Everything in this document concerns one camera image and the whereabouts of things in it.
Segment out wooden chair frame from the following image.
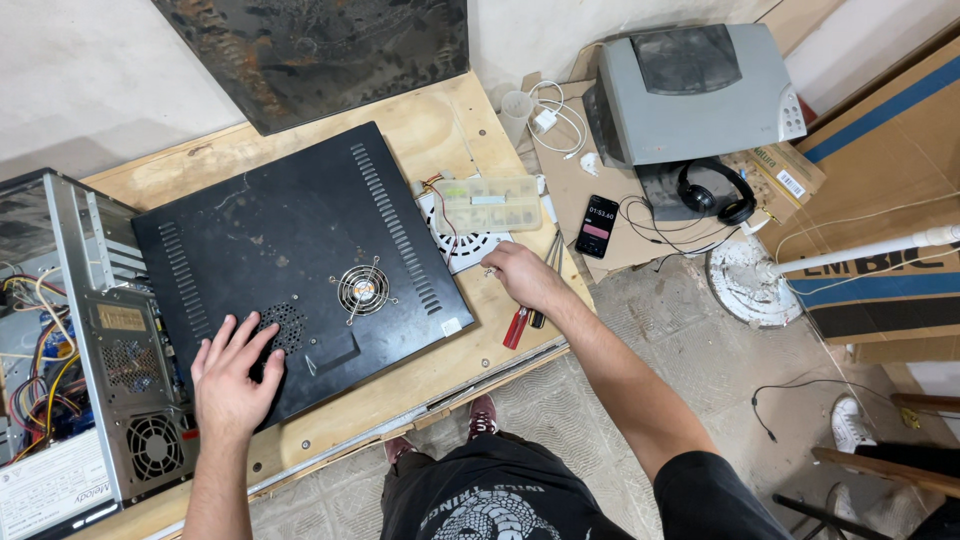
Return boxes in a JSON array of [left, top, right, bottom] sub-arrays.
[[772, 391, 960, 540]]

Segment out black handled screwdriver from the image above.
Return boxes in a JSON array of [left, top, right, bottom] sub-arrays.
[[528, 228, 565, 330]]

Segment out person's maroon right shoe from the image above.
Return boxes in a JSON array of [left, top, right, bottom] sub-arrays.
[[466, 394, 501, 443]]

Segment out person's right hand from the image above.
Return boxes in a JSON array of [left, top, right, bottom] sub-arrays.
[[480, 240, 573, 317]]

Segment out red handled screwdriver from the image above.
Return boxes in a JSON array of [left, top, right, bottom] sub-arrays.
[[502, 228, 560, 351]]

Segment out red and black fan cable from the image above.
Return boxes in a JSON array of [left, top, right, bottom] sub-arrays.
[[411, 171, 460, 265]]

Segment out black smartphone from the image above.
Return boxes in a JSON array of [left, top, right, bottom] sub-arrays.
[[574, 194, 621, 261]]

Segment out thin white cord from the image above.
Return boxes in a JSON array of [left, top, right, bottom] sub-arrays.
[[772, 191, 960, 298]]

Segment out white pedestal fan stand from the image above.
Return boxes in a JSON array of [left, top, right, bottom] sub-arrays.
[[705, 223, 960, 330]]

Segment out clear plastic organizer box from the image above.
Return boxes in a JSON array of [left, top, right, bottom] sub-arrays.
[[433, 174, 543, 235]]

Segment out rusty dark metal sheet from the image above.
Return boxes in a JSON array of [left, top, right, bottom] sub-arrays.
[[152, 0, 471, 137]]

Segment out grey printer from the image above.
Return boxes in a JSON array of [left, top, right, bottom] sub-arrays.
[[582, 22, 808, 223]]

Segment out flat brown cardboard sheet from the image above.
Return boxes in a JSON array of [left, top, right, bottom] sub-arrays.
[[521, 43, 775, 285]]

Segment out person's left hand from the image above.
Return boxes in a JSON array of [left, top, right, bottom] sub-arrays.
[[190, 313, 287, 444]]

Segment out person's black printed shirt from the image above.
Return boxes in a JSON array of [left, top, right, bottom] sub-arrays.
[[378, 432, 796, 540]]

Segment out black headphones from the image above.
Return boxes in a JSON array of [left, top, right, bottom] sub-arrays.
[[676, 157, 759, 228]]

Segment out white computer fan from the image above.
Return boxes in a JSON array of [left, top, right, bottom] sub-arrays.
[[416, 191, 516, 276]]

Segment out small brown cardboard box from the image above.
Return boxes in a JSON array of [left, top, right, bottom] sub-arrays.
[[723, 141, 828, 225]]

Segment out translucent plastic cup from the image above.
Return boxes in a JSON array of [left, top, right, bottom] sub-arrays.
[[498, 90, 535, 149]]

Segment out large blue striped cardboard box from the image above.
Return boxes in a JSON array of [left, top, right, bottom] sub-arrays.
[[757, 33, 960, 348]]

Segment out black computer case side panel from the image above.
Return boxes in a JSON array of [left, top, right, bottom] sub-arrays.
[[131, 121, 476, 435]]

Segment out white charger with cable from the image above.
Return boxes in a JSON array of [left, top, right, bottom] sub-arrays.
[[526, 79, 590, 161]]

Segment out grey open computer case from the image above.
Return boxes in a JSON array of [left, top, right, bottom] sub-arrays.
[[0, 168, 201, 540]]

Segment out black headphone cable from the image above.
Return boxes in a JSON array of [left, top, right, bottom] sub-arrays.
[[618, 195, 745, 273]]

